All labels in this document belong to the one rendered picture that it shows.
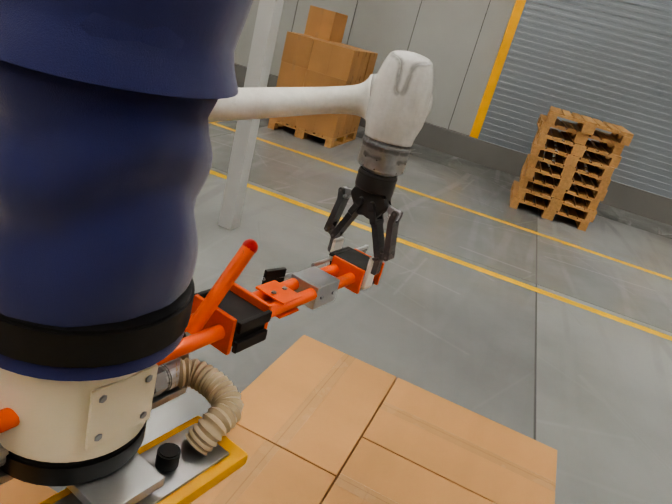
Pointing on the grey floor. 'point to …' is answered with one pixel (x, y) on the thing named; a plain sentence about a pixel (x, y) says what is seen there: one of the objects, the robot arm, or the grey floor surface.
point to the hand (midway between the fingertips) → (351, 266)
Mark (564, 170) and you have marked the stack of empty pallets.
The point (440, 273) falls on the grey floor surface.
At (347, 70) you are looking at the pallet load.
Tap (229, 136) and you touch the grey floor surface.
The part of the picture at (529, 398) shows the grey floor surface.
